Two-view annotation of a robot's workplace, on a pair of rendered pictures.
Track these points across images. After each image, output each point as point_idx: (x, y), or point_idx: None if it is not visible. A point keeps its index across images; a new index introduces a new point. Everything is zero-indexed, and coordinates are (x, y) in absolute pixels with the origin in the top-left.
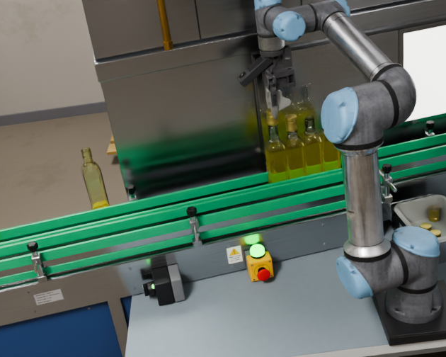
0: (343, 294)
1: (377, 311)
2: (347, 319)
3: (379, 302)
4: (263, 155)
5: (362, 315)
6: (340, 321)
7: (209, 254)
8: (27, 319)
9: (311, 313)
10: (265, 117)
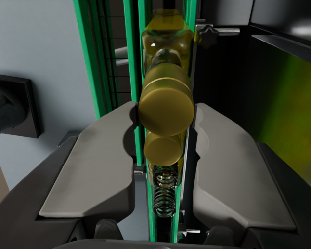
0: (33, 54)
1: (3, 75)
2: None
3: (0, 81)
4: (268, 34)
5: (0, 60)
6: None
7: None
8: None
9: (0, 7)
10: (299, 79)
